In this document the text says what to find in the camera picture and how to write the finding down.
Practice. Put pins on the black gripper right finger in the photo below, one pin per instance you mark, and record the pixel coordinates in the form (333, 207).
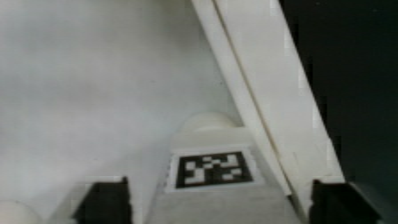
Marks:
(340, 206)

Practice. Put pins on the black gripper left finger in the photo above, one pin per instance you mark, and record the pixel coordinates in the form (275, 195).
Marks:
(97, 204)

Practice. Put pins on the white table leg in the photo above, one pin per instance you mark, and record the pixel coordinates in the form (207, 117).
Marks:
(219, 189)

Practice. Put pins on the white square tabletop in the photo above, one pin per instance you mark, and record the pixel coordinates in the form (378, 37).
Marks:
(116, 67)

